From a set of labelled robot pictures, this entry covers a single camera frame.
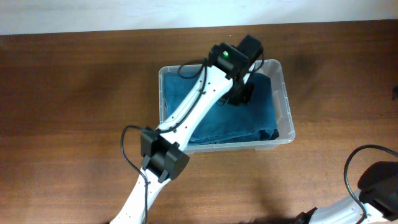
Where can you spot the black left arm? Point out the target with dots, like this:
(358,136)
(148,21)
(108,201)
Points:
(223,76)

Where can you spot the dark blue jeans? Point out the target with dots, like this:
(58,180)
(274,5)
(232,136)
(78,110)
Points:
(254,121)

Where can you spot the clear plastic storage bin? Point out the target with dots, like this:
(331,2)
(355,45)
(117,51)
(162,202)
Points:
(272,69)

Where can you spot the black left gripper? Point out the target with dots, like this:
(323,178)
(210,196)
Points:
(237,94)

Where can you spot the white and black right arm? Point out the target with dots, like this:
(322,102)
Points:
(377,192)

